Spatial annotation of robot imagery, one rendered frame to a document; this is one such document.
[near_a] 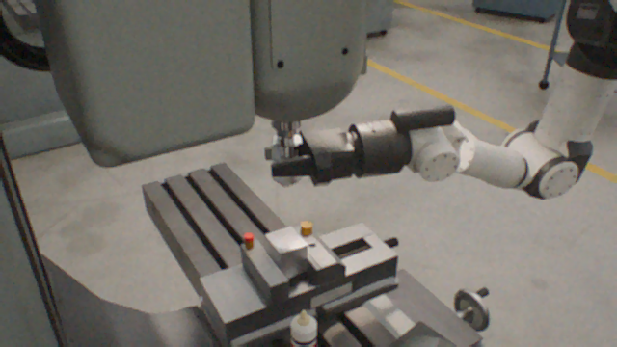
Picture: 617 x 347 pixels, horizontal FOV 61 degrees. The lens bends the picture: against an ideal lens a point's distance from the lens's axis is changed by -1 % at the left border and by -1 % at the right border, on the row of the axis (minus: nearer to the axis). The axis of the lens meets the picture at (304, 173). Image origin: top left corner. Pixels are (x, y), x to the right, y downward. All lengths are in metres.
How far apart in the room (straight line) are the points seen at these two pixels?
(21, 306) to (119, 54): 0.26
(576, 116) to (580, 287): 1.73
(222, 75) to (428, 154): 0.38
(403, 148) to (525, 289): 1.79
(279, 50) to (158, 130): 0.17
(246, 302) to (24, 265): 0.44
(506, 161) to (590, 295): 1.72
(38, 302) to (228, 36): 0.33
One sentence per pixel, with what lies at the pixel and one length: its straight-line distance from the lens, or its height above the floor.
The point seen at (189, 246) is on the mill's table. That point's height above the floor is 0.92.
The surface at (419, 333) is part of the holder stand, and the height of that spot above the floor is 1.11.
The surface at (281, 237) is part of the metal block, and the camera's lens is 0.92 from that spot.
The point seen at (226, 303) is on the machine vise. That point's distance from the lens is 0.92.
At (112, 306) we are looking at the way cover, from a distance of 1.04.
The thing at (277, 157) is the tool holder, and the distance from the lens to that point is 0.80.
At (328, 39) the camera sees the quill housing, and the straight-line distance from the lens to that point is 0.66.
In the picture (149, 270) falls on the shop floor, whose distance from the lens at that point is 2.56.
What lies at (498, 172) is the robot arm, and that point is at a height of 1.16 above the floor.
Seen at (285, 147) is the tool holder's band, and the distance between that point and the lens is 0.79.
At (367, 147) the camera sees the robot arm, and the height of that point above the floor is 1.25.
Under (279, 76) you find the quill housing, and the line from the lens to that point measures 0.64.
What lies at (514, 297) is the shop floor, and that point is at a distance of 2.50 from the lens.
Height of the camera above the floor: 1.62
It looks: 31 degrees down
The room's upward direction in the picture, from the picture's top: straight up
